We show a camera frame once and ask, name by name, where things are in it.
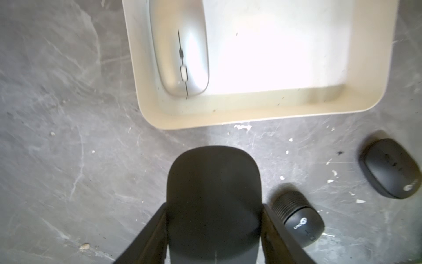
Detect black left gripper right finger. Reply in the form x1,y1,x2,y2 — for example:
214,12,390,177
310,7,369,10
261,204,315,264

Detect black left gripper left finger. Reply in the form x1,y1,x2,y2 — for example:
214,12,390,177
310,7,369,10
114,203,168,264

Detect black ribbed small mouse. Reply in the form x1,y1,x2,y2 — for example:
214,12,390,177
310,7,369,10
271,189,325,247

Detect black rounded wireless mouse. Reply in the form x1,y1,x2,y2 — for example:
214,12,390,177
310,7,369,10
359,138,422,199

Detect silver wireless mouse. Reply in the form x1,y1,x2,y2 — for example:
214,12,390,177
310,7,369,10
149,0,209,97

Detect white plastic storage box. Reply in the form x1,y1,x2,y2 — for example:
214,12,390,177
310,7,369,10
122,1,399,130

